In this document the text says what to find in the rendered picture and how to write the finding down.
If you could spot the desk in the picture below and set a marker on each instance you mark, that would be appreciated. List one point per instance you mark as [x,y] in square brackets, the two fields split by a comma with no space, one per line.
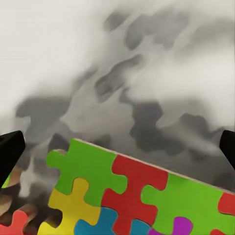
[152,79]

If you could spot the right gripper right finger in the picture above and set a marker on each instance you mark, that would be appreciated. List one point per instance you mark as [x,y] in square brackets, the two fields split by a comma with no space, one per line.
[227,146]

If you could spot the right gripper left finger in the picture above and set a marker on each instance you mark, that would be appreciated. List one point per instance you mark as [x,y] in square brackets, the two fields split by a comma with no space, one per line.
[12,146]

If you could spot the jigsaw puzzle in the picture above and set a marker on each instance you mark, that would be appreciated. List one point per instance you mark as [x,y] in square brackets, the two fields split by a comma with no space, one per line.
[104,192]

